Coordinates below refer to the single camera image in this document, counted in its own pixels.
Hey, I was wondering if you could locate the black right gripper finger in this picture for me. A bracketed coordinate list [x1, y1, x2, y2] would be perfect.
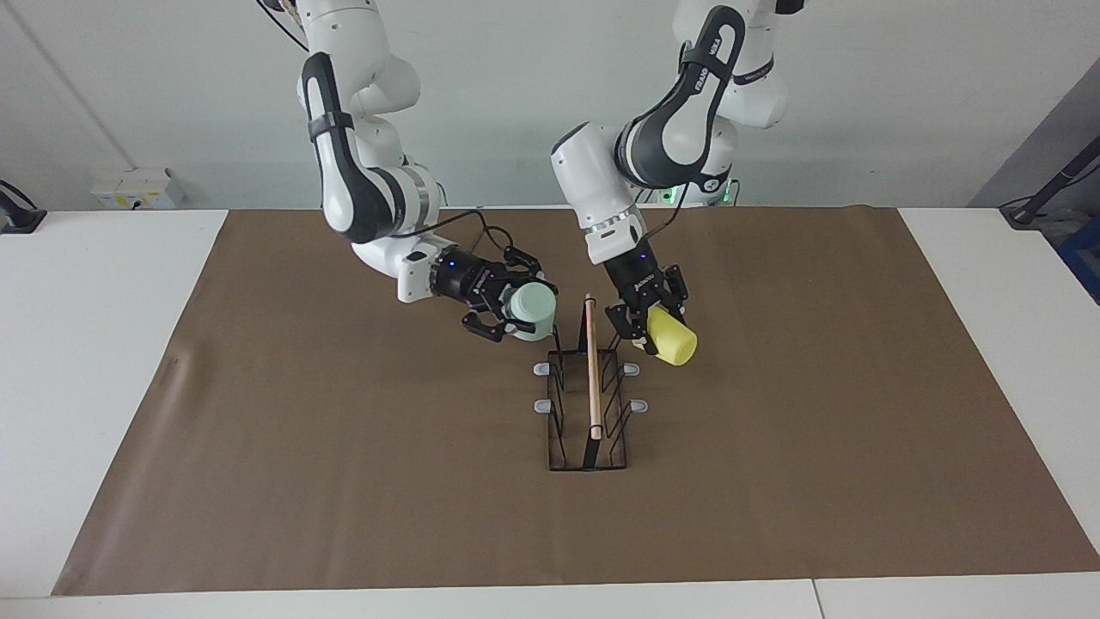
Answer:
[485, 246, 560, 290]
[461, 304, 528, 344]

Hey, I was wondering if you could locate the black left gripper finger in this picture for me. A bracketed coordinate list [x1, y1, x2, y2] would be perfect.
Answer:
[605, 302, 651, 350]
[657, 264, 689, 316]

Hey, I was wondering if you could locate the pale green plastic cup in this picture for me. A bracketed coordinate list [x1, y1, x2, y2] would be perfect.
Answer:
[503, 281, 559, 342]

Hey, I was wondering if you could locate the yellow plastic cup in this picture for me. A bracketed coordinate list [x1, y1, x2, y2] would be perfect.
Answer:
[644, 306, 700, 368]

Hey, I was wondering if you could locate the brown paper table mat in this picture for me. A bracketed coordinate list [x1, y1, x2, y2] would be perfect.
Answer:
[52, 206, 1100, 598]

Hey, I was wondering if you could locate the blue crate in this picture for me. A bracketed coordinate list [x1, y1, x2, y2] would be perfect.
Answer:
[1058, 214, 1100, 307]

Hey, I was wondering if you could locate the black clamp stand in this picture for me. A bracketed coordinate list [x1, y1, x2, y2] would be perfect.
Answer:
[0, 178, 49, 236]

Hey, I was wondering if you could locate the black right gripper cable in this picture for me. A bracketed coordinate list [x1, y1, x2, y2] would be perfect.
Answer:
[402, 210, 517, 260]

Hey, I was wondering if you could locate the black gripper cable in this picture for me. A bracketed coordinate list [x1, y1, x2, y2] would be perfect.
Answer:
[402, 210, 517, 260]
[639, 182, 690, 243]

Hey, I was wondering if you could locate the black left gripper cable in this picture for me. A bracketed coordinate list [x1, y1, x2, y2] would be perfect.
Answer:
[639, 182, 690, 243]

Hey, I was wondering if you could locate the black wire cup rack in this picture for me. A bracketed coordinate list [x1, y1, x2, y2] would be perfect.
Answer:
[533, 292, 649, 473]

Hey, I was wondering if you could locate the white wall socket box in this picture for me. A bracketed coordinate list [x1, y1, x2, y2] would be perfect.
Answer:
[91, 167, 186, 211]

